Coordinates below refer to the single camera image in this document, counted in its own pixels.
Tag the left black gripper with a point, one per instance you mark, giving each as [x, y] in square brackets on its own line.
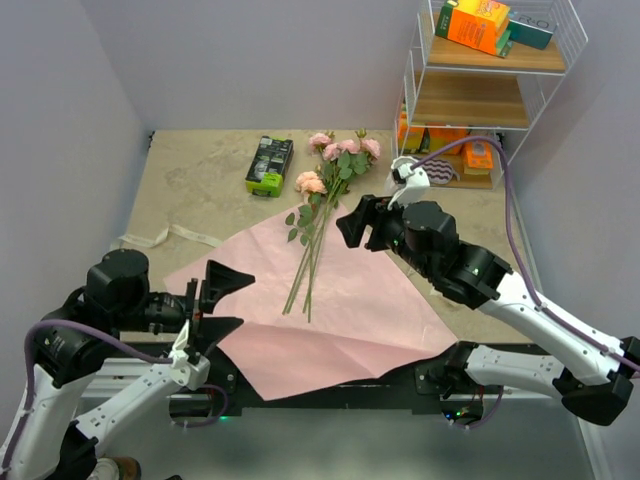
[219, 281]

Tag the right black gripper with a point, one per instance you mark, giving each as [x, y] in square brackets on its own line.
[353, 225]

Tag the pink rose bouquet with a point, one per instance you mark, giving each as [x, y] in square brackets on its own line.
[341, 163]

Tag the pink wrapping paper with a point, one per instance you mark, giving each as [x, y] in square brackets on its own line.
[367, 318]

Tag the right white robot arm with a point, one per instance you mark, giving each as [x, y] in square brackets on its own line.
[589, 371]

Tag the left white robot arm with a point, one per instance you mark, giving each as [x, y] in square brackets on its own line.
[115, 311]

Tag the white ribbed ceramic vase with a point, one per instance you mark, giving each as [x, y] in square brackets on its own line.
[404, 175]

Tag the black green product box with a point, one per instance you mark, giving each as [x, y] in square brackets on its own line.
[268, 169]

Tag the beige ribbon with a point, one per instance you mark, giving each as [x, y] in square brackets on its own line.
[165, 235]

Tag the purple wavy eye mask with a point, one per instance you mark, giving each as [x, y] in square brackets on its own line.
[439, 170]

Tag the orange box bottom left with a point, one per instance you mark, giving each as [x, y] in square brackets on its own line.
[410, 139]

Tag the orange box bottom middle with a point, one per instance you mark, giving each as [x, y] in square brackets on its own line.
[438, 137]

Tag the orange packet bottom right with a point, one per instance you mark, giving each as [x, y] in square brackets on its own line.
[477, 158]

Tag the tin can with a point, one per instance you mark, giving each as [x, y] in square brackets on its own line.
[116, 468]

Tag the orange green box top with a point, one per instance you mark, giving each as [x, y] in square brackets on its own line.
[478, 24]

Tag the teal box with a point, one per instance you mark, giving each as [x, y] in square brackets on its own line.
[531, 31]

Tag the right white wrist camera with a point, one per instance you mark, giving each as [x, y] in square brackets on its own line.
[404, 198]

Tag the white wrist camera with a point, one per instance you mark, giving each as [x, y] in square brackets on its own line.
[188, 367]
[404, 198]

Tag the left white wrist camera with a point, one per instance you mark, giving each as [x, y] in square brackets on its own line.
[188, 367]

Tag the aluminium rail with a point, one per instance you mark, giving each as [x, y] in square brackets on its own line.
[115, 380]

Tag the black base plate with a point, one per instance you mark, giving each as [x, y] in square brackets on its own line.
[421, 387]

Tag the white wire wooden shelf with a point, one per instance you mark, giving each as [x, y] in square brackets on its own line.
[453, 86]

